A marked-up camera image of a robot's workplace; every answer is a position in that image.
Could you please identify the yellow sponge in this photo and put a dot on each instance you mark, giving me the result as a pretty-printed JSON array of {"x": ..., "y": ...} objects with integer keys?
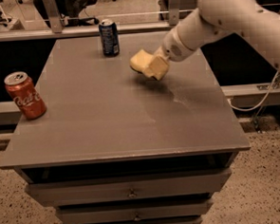
[{"x": 140, "y": 60}]

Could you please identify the grey drawer cabinet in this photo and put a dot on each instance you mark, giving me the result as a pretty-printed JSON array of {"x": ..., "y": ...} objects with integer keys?
[{"x": 115, "y": 147}]

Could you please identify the metal railing frame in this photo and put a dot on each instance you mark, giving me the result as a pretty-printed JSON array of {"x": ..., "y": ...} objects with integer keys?
[{"x": 43, "y": 19}]

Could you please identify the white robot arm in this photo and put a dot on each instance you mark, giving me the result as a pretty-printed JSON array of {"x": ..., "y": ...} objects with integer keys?
[{"x": 211, "y": 21}]

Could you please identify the red coca-cola can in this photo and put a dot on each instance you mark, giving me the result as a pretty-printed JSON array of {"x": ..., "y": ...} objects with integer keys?
[{"x": 22, "y": 91}]

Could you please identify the blue pepsi can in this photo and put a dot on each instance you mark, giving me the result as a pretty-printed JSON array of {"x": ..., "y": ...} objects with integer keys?
[{"x": 110, "y": 38}]

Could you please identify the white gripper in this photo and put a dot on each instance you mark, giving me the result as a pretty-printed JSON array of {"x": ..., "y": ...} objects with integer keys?
[{"x": 173, "y": 49}]

